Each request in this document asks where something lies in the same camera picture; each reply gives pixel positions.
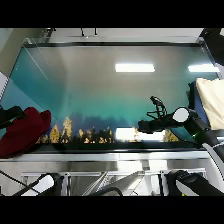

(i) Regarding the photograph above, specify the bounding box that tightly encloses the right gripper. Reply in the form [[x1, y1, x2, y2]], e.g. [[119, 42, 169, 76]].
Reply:
[[137, 116, 176, 135]]

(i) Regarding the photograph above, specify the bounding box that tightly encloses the red T-shirt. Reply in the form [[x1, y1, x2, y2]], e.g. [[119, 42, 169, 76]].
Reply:
[[0, 106, 53, 160]]

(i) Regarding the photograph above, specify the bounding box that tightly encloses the blue garment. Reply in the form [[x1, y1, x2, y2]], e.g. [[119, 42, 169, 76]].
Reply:
[[187, 80, 212, 128]]

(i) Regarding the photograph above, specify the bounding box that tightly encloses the cream garment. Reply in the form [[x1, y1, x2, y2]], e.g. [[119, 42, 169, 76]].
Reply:
[[195, 77, 224, 130]]

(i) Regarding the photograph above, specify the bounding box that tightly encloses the silver frame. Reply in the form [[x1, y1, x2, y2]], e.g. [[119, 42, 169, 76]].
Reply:
[[0, 149, 224, 197]]

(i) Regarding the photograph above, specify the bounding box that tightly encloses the black cable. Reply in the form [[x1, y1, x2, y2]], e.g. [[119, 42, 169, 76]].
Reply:
[[0, 169, 22, 186], [94, 185, 125, 197]]

